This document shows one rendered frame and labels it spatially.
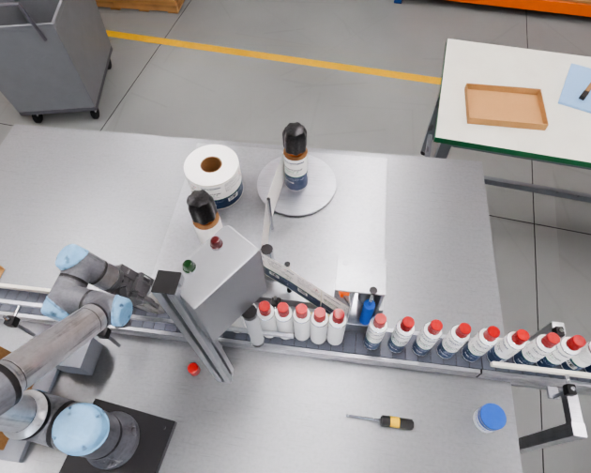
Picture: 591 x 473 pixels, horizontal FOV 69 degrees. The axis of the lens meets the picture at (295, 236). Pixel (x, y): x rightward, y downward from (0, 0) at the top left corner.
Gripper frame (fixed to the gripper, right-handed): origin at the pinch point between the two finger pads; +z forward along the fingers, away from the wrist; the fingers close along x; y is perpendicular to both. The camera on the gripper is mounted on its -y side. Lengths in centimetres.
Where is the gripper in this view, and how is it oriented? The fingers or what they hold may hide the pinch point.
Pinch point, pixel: (159, 312)
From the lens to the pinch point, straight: 144.0
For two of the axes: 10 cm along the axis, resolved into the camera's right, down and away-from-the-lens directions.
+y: 1.3, -8.4, 5.3
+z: 5.2, 5.1, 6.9
